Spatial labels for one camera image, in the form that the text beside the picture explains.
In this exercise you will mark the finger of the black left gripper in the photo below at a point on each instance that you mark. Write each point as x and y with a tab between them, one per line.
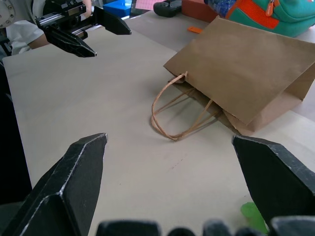
70	44
110	23

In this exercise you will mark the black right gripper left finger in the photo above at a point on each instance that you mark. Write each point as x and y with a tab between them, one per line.
61	191

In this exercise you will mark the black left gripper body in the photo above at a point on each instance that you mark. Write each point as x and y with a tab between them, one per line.
66	17

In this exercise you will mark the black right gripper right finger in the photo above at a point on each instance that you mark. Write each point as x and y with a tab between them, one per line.
278	177

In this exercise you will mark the green object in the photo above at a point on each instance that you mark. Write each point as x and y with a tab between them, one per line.
251	211

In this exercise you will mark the blue box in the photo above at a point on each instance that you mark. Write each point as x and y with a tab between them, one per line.
118	8

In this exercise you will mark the bystander in white t-shirt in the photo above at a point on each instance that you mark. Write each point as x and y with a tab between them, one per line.
22	37

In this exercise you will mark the black handheld controller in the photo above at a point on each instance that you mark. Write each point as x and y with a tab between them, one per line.
167	9

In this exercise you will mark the red rectangular box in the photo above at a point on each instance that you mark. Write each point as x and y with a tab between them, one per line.
197	11

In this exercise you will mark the blue printed packet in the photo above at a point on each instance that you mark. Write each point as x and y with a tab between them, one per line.
219	6

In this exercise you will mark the teal orange dinosaur backpack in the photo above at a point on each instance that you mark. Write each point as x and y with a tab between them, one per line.
290	19

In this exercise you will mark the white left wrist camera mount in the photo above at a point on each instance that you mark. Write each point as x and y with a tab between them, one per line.
37	7

